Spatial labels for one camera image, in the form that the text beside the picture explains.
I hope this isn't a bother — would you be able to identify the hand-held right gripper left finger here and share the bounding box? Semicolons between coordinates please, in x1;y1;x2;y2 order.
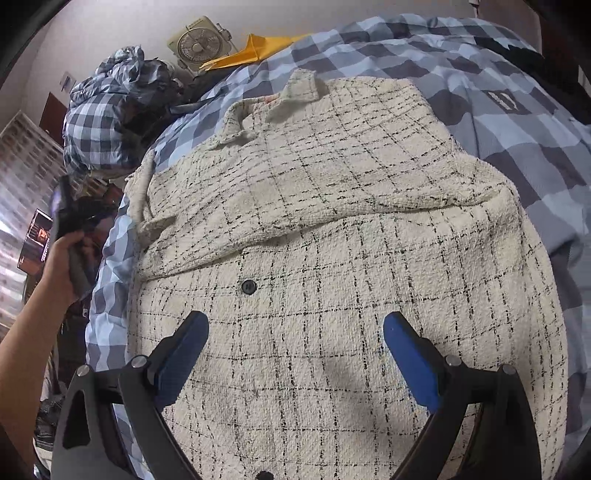
52;310;211;480

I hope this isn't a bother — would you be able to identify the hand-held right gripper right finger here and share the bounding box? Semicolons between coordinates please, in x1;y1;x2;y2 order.
382;311;542;480

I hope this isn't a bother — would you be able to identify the cream tweed checked jacket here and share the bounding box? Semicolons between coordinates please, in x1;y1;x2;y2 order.
124;69;568;480

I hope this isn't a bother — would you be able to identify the person's left forearm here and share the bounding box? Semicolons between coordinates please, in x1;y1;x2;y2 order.
0;277;83;480

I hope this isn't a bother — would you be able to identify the person's left hand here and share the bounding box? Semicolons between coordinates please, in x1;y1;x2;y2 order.
42;230;100;308

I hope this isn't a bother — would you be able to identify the white lattice window screen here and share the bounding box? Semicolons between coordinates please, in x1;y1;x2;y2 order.
0;110;66;324

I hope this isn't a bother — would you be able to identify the bundled blue checkered duvet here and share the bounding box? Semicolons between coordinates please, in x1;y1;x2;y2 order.
62;44;183;175

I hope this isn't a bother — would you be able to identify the beige box fan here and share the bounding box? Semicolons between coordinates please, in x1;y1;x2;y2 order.
167;16;239;75

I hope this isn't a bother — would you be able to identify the blue grey checkered bedsheet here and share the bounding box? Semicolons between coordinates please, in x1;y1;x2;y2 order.
85;14;591;480

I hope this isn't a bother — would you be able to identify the yellow cloth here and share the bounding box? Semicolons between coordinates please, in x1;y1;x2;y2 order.
201;33;311;73

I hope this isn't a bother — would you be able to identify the dark wall poster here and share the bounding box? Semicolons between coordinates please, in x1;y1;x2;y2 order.
17;209;53;274

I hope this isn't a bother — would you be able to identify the reddish brown wall panel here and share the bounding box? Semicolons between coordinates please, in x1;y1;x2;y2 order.
39;91;70;141

